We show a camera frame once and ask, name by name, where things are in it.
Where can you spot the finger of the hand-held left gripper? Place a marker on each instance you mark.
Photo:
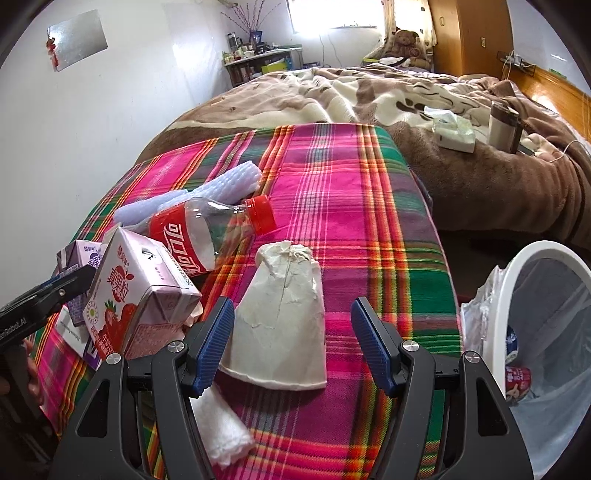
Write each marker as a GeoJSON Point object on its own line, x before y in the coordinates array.
{"type": "Point", "coordinates": [69, 284]}

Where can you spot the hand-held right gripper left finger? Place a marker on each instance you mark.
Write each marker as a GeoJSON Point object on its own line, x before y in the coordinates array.
{"type": "Point", "coordinates": [212, 341]}

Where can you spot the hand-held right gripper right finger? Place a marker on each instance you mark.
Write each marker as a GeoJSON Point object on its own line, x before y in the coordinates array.
{"type": "Point", "coordinates": [369, 341]}

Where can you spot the purple drink carton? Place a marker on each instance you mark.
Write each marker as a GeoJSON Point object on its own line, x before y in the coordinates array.
{"type": "Point", "coordinates": [76, 254]}

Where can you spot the pink drink carton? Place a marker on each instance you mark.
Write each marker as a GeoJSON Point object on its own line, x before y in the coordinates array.
{"type": "Point", "coordinates": [124, 286]}

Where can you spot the crushed white paper cup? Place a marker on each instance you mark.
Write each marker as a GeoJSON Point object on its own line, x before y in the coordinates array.
{"type": "Point", "coordinates": [277, 323]}

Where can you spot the white trash bin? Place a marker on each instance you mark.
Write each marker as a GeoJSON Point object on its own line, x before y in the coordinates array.
{"type": "Point", "coordinates": [512, 295]}

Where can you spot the person's left hand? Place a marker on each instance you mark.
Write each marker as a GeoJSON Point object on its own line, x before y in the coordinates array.
{"type": "Point", "coordinates": [33, 374]}

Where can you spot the white crumpled tissue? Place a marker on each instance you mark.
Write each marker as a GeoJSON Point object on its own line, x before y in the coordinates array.
{"type": "Point", "coordinates": [221, 429]}

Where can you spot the clear red-label soda bottle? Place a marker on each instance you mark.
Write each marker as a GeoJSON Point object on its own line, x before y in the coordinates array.
{"type": "Point", "coordinates": [184, 230]}

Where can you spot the pink plaid blanket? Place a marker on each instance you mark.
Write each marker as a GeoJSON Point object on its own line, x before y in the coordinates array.
{"type": "Point", "coordinates": [360, 207]}

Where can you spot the blue and white cup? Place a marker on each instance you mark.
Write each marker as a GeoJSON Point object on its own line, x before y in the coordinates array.
{"type": "Point", "coordinates": [512, 346]}

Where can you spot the red paper cup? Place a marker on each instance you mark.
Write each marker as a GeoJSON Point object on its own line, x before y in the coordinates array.
{"type": "Point", "coordinates": [519, 381]}

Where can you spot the brown patterned fleece blanket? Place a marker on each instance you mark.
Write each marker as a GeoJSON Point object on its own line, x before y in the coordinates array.
{"type": "Point", "coordinates": [485, 194]}

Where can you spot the clear plastic bin liner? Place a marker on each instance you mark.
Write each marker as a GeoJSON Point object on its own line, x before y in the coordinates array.
{"type": "Point", "coordinates": [563, 346]}

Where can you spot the white tissue box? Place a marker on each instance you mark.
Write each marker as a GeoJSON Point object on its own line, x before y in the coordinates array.
{"type": "Point", "coordinates": [455, 136]}

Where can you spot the red hanging ornament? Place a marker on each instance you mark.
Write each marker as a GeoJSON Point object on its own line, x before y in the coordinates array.
{"type": "Point", "coordinates": [51, 45]}

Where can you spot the white and brown thermos mug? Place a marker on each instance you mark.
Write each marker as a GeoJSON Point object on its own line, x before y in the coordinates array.
{"type": "Point", "coordinates": [501, 131]}

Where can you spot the green storage box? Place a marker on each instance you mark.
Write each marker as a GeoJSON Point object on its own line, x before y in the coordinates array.
{"type": "Point", "coordinates": [274, 67]}

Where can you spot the cluster of bottles and jars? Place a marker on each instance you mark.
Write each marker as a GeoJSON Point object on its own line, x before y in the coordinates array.
{"type": "Point", "coordinates": [240, 48]}

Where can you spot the white cluttered desk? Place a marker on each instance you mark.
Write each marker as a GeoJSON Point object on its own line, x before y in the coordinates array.
{"type": "Point", "coordinates": [279, 52]}

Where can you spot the brown teddy bear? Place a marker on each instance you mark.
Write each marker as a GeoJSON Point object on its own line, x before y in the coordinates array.
{"type": "Point", "coordinates": [406, 44]}

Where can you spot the wooden headboard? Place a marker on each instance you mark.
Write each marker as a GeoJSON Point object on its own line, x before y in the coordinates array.
{"type": "Point", "coordinates": [554, 90]}

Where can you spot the white power strip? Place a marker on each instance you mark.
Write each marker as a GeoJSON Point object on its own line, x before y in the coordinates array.
{"type": "Point", "coordinates": [517, 60]}

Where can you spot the patterned curtain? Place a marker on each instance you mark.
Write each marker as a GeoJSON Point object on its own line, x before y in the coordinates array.
{"type": "Point", "coordinates": [427, 27]}

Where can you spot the wooden wardrobe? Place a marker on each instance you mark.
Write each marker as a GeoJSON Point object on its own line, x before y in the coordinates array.
{"type": "Point", "coordinates": [466, 37]}

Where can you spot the vase with bare branches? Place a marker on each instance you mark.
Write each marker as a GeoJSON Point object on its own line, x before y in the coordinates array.
{"type": "Point", "coordinates": [251, 18]}

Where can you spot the bright window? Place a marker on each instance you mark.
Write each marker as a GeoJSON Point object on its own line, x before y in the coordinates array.
{"type": "Point", "coordinates": [332, 14]}

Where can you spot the silver wall sheet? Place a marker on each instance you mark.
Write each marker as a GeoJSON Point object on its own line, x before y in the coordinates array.
{"type": "Point", "coordinates": [78, 39]}

